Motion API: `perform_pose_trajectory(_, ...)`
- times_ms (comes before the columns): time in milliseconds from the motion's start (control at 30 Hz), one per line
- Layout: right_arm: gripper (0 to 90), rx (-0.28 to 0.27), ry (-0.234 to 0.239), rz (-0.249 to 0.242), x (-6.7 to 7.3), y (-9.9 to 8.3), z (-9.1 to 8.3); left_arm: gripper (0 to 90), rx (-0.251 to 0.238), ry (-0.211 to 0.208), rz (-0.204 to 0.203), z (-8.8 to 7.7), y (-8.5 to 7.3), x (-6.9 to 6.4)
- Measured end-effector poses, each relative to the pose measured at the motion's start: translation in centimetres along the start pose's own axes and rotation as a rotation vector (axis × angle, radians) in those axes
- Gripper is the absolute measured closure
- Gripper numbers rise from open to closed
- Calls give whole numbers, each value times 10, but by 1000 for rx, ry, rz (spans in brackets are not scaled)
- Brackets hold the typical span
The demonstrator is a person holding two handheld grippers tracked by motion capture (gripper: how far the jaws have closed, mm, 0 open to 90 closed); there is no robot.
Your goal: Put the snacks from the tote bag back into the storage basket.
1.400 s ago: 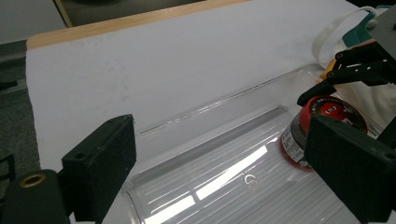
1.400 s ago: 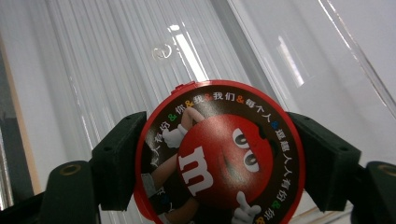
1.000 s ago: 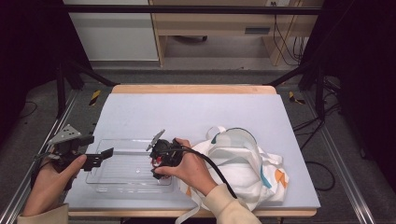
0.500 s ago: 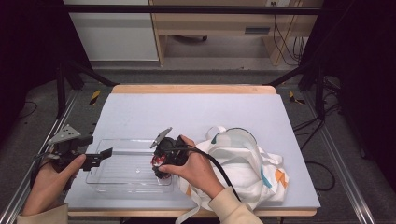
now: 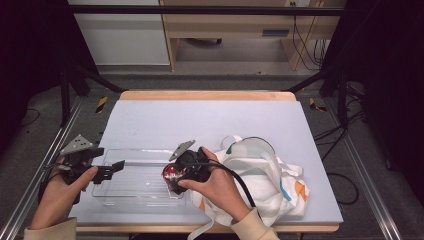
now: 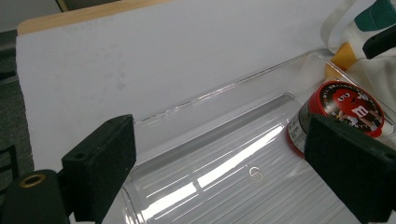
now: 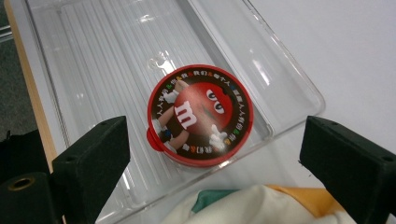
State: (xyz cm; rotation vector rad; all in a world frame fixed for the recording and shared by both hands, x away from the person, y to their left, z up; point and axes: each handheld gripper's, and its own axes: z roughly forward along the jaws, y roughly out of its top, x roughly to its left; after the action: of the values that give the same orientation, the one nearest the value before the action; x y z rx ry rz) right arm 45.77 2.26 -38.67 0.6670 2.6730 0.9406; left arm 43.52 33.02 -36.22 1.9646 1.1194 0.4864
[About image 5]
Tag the yellow tool floor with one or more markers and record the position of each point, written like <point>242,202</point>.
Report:
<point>315,105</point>
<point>101,104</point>

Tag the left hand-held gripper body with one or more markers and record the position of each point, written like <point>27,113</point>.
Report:
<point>78,156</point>

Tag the black metal stand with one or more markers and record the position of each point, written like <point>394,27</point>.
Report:
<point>341,96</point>
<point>65,96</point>

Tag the pale grey table mat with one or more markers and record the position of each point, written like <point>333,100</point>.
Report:
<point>166,120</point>

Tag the yellow tool left floor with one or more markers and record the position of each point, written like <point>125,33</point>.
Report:
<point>101,104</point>

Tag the clear plastic tray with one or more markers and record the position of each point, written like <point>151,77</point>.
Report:
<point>140,186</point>

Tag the light wooden desk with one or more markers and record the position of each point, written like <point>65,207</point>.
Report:
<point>233,25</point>

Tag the white printed tote bag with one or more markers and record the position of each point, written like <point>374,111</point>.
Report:
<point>280,186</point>

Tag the person's left hand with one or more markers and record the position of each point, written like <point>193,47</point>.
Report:
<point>56,200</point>

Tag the red can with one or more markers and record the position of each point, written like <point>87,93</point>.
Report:
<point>170,175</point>

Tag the person's right hand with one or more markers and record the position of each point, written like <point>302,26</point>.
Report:
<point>220,193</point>

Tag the yellow tool right floor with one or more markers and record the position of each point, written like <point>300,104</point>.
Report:
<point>315,105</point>

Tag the dark curtain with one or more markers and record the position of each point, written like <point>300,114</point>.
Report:
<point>390,83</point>
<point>30,50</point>

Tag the wooden table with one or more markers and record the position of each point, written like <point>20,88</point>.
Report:
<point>206,95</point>

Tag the aluminium floor rail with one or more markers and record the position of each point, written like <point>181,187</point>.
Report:
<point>366,173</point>
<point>20,200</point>

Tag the black horizontal frame bar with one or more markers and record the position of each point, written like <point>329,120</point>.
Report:
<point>200,10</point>

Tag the white cabinet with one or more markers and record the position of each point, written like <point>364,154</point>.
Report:
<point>123,36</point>

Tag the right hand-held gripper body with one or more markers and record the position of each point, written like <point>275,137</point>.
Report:
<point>191,166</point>

